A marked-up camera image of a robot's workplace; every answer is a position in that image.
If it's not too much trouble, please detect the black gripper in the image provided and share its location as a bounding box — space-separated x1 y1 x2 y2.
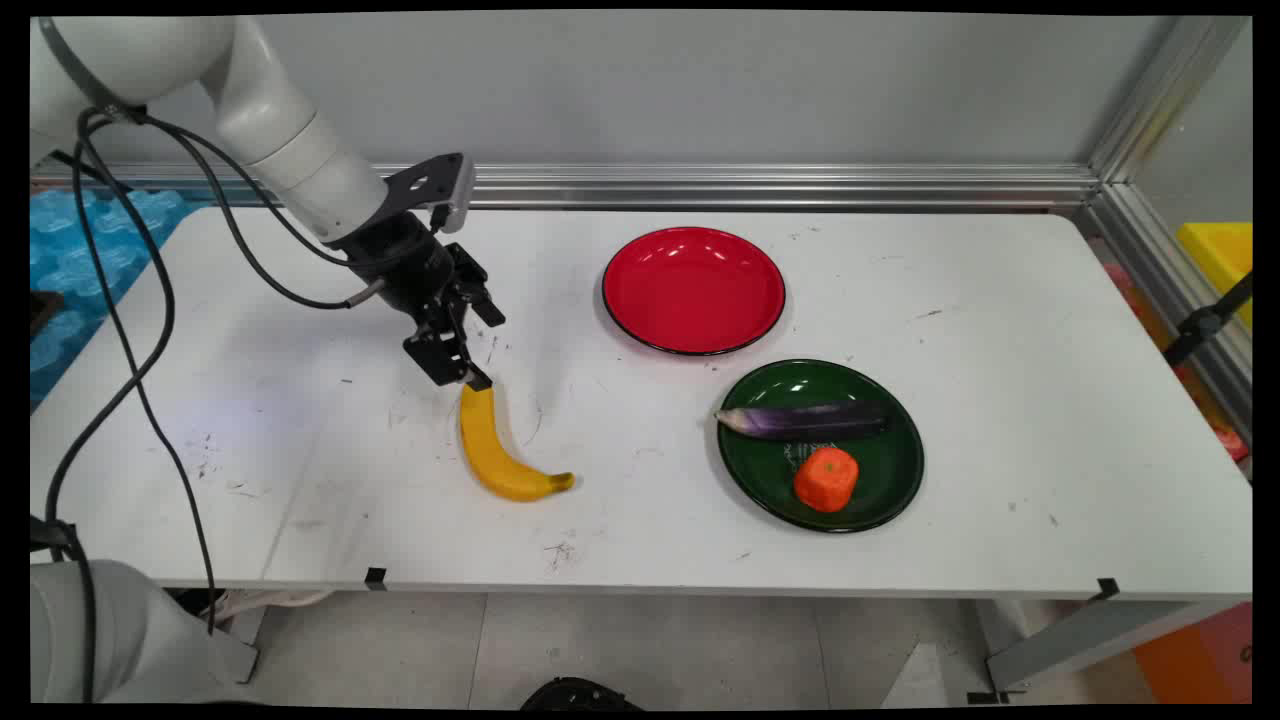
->
332 210 507 392

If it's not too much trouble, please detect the purple eggplant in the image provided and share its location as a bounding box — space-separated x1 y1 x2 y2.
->
713 401 892 443

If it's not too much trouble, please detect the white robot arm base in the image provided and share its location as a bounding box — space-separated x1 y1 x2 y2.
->
30 558 261 706

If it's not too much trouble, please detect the yellow banana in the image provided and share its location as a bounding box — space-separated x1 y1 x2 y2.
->
458 383 577 504

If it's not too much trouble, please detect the red plate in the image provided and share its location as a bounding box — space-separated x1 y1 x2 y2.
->
601 226 788 358

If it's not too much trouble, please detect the blue foam mat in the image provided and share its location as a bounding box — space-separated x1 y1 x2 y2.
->
30 187 193 409

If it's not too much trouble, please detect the black round floor object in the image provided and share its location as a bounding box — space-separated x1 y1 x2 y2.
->
520 676 643 712

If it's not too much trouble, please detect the orange carrot chunk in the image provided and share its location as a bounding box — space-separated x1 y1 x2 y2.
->
793 446 861 515

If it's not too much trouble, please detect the dark green plate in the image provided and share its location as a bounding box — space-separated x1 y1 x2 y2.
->
716 359 926 535

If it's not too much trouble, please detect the grey table leg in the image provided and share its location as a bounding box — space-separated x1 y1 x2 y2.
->
983 599 1243 698

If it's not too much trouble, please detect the yellow box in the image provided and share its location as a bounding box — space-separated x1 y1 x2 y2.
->
1176 221 1253 333

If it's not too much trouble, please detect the orange box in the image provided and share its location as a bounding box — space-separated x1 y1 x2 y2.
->
1132 601 1253 704

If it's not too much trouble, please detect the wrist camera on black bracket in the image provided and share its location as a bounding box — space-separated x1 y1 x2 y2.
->
384 152 477 235

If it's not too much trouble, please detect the black cable with metal plug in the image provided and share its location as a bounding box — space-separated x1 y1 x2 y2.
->
130 108 389 311

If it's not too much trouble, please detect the thick black cable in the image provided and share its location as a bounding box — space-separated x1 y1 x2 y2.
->
42 108 179 561

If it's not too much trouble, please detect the long aluminium frame rail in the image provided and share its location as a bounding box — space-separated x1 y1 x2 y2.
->
30 162 1103 212

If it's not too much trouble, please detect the thin black cable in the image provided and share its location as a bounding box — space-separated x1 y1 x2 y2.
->
72 125 219 637

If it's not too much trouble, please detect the white cable under table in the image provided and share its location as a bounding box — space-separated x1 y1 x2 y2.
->
213 589 338 619

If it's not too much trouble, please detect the short aluminium frame rail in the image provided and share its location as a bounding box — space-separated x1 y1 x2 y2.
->
1074 182 1253 446

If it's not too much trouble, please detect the aluminium frame post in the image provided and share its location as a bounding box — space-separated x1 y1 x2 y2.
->
1087 15 1253 187

